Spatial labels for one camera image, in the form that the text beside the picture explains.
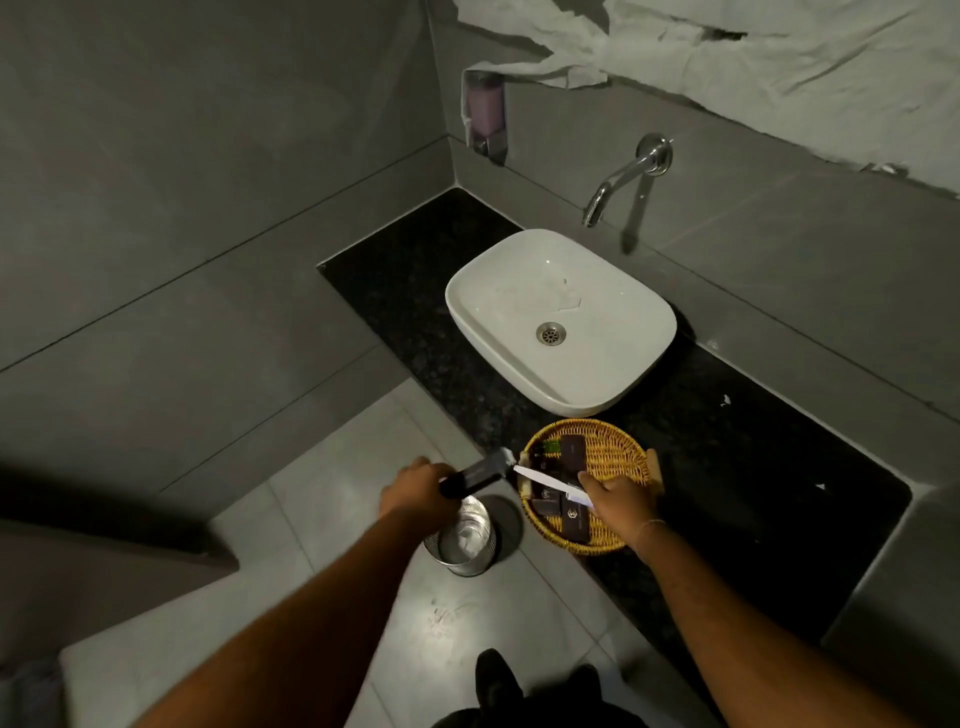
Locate person's left hand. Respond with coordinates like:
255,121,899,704
378,456,463,537

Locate person's right hand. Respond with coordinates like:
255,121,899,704
576,449,666,551

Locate black slim box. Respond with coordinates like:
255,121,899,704
438,447,518,501

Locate person's right forearm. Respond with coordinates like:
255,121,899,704
633,519,925,728

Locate person's left forearm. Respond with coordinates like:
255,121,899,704
133,514,459,728

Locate round wicker basket tray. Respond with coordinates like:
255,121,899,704
516,417,666,558

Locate shiny metal waste bin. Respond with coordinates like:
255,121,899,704
422,494,501,579

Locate white ceramic wash basin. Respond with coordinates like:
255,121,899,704
444,228,678,419

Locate person's black shoe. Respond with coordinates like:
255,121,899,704
561,663,603,702
474,648,528,712

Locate person's black trousers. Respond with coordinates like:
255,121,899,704
430,693,655,728

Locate white crumpled paper covering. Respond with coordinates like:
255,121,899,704
450,0,960,196

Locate chrome wall faucet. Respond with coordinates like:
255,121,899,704
581,132,675,230

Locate wall soap dispenser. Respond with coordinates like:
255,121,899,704
460,67,510,167

